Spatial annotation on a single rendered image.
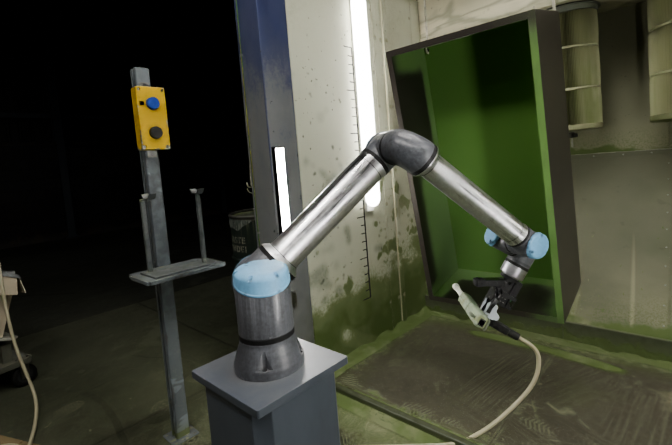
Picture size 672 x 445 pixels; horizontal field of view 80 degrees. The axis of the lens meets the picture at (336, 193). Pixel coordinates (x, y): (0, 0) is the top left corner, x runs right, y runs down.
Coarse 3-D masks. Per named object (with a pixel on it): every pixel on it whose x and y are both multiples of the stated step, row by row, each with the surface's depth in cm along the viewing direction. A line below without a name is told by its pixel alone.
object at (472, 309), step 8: (456, 288) 187; (464, 296) 170; (464, 304) 165; (472, 304) 158; (472, 312) 153; (480, 312) 149; (472, 320) 149; (480, 320) 145; (488, 320) 146; (480, 328) 146; (496, 328) 155; (504, 328) 155; (512, 336) 155
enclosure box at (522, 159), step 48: (432, 48) 196; (480, 48) 182; (528, 48) 170; (432, 96) 204; (480, 96) 189; (528, 96) 176; (480, 144) 196; (528, 144) 182; (432, 192) 204; (528, 192) 188; (432, 240) 203; (480, 240) 212; (576, 240) 179; (432, 288) 203; (480, 288) 200; (528, 288) 191; (576, 288) 178
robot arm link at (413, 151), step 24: (384, 144) 125; (408, 144) 120; (432, 144) 122; (408, 168) 123; (432, 168) 122; (456, 192) 125; (480, 192) 128; (480, 216) 130; (504, 216) 130; (504, 240) 136; (528, 240) 133
